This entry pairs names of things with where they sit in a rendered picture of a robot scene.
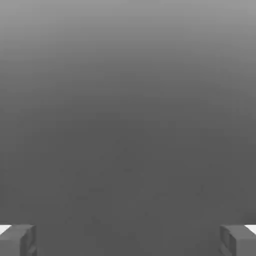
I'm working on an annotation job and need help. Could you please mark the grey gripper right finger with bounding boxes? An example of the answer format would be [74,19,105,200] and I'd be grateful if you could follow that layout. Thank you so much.
[219,224,256,256]

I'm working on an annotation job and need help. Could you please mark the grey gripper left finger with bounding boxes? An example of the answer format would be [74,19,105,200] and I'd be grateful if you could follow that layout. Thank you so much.
[0,224,38,256]

